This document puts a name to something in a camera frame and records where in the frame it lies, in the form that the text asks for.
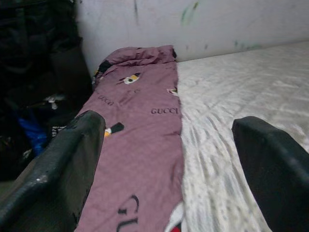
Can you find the white quilted mattress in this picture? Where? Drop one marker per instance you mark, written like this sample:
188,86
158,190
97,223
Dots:
241,91

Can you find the blue plastic bag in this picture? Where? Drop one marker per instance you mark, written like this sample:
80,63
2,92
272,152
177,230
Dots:
33,133

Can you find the purple cartoon print blanket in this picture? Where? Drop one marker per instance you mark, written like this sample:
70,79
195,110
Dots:
140,135

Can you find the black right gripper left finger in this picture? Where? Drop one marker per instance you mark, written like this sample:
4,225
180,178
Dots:
55,174

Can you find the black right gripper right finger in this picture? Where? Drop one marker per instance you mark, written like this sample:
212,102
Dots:
280,174

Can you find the black bag pile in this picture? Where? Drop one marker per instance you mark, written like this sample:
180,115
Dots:
36,60

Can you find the black white checked item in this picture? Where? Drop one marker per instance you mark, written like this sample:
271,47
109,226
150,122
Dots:
58,130

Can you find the small white black object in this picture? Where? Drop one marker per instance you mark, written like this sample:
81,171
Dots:
54,100

